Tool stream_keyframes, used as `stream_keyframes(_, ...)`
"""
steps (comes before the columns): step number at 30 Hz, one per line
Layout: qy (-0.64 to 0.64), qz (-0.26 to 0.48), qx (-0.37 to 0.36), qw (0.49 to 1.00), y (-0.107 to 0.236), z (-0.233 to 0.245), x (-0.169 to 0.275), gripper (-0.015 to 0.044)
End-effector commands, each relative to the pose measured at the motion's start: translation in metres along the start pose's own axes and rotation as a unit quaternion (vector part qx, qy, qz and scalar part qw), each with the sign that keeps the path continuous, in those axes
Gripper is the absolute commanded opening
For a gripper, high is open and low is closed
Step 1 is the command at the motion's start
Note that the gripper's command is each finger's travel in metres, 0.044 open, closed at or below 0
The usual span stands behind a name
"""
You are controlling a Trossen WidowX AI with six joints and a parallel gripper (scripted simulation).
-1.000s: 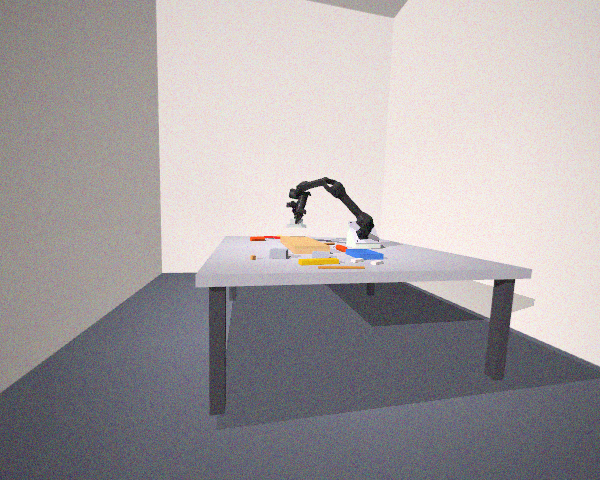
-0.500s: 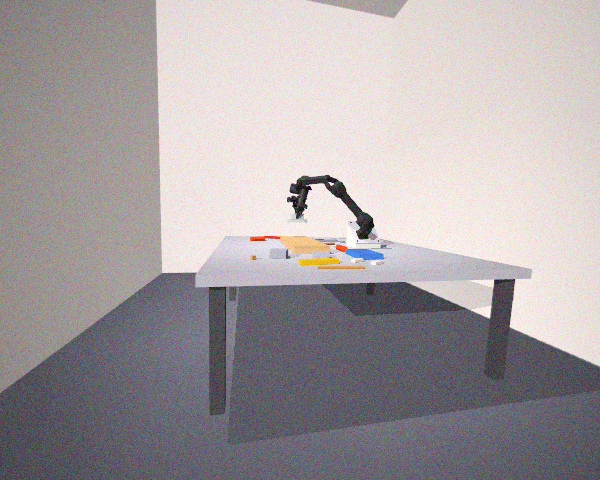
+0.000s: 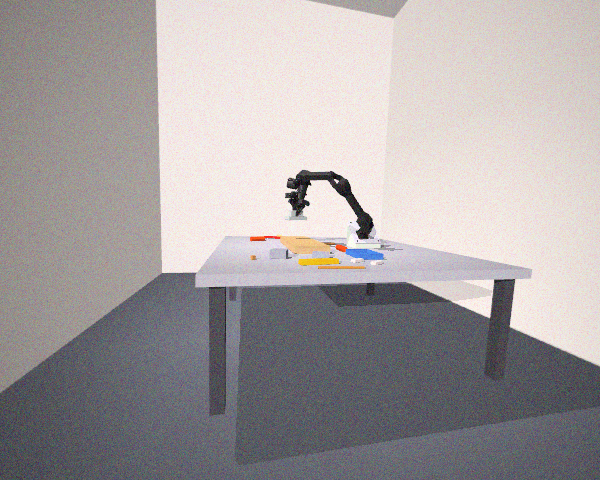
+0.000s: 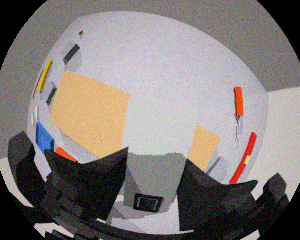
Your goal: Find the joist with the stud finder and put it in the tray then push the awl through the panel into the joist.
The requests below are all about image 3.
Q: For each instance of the blue shallow tray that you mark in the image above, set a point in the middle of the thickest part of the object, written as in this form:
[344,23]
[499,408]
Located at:
[366,254]

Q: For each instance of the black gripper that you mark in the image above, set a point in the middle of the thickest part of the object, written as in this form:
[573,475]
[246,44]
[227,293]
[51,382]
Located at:
[299,203]

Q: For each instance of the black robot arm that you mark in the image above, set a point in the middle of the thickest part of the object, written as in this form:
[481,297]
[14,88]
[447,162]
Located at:
[343,187]

